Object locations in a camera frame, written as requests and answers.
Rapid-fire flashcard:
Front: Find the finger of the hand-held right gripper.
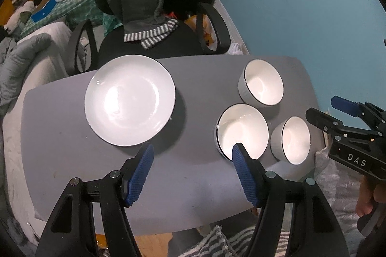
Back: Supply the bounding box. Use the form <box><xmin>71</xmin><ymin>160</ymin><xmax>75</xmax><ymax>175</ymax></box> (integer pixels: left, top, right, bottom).
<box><xmin>331</xmin><ymin>96</ymin><xmax>367</xmax><ymax>118</ymax></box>
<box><xmin>305</xmin><ymin>108</ymin><xmax>348</xmax><ymax>137</ymax></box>

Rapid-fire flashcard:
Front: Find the orange patterned bag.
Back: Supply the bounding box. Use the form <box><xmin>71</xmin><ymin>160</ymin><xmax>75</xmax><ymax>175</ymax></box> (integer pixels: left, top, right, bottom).
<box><xmin>184</xmin><ymin>11</ymin><xmax>218</xmax><ymax>48</ymax></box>

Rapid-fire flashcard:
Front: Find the grey down quilt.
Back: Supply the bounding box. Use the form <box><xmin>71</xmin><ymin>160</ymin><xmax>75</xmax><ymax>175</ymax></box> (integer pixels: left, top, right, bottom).
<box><xmin>0</xmin><ymin>32</ymin><xmax>53</xmax><ymax>107</ymax></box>

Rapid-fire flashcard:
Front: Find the white bowl with dark rim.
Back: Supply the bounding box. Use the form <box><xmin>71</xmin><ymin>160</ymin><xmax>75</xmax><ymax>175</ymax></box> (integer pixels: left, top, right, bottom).
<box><xmin>270</xmin><ymin>116</ymin><xmax>311</xmax><ymax>166</ymax></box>
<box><xmin>214</xmin><ymin>104</ymin><xmax>270</xmax><ymax>162</ymax></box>
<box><xmin>238</xmin><ymin>60</ymin><xmax>284</xmax><ymax>108</ymax></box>

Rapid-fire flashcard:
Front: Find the blue cardboard box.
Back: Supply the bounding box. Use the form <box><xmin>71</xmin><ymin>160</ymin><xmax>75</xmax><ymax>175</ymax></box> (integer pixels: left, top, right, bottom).
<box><xmin>31</xmin><ymin>0</ymin><xmax>58</xmax><ymax>21</ymax></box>

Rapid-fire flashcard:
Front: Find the green checked tablecloth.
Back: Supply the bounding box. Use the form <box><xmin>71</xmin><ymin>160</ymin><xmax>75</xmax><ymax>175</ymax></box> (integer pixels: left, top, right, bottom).
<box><xmin>20</xmin><ymin>0</ymin><xmax>121</xmax><ymax>37</ymax></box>

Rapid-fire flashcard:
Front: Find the grey white striped fleece clothing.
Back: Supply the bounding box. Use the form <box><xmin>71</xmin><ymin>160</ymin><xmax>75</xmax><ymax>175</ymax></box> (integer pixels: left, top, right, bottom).
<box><xmin>178</xmin><ymin>225</ymin><xmax>290</xmax><ymax>257</ymax></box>

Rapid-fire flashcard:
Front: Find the bed with grey sheet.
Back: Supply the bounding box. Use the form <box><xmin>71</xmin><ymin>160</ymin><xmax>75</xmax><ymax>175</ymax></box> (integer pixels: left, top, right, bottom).
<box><xmin>0</xmin><ymin>21</ymin><xmax>100</xmax><ymax>239</ymax></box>

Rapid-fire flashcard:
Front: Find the black office chair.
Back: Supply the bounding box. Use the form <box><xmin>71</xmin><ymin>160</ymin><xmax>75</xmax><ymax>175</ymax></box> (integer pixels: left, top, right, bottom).
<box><xmin>67</xmin><ymin>0</ymin><xmax>231</xmax><ymax>75</ymax></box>

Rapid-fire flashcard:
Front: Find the white plate with dark rim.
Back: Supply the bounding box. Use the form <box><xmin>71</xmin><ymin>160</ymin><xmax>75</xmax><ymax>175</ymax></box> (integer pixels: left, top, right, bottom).
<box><xmin>84</xmin><ymin>55</ymin><xmax>176</xmax><ymax>147</ymax></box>

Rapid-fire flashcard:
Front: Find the beige clothes pile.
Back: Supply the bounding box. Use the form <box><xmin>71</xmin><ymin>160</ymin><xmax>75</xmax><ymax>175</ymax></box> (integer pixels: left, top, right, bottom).
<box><xmin>3</xmin><ymin>1</ymin><xmax>35</xmax><ymax>31</ymax></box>

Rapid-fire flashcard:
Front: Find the white crumpled bag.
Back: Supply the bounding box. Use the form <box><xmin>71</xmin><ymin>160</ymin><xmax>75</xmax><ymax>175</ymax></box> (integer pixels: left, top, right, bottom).
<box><xmin>227</xmin><ymin>41</ymin><xmax>249</xmax><ymax>55</ymax></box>

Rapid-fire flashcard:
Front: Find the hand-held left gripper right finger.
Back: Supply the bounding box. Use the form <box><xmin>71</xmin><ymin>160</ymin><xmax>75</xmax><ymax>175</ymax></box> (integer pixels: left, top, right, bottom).
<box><xmin>232</xmin><ymin>142</ymin><xmax>344</xmax><ymax>257</ymax></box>

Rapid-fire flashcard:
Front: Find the person's right hand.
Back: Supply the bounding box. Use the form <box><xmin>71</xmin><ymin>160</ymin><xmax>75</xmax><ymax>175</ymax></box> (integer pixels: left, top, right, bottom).
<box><xmin>356</xmin><ymin>177</ymin><xmax>386</xmax><ymax>215</ymax></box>

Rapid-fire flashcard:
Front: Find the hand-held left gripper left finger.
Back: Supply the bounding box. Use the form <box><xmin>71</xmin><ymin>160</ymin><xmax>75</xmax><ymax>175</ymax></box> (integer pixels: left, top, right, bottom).
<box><xmin>35</xmin><ymin>144</ymin><xmax>155</xmax><ymax>257</ymax></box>

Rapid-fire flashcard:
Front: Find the clear plastic bag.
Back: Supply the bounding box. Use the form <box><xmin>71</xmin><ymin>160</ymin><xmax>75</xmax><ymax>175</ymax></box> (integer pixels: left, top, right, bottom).
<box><xmin>315</xmin><ymin>145</ymin><xmax>371</xmax><ymax>245</ymax></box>

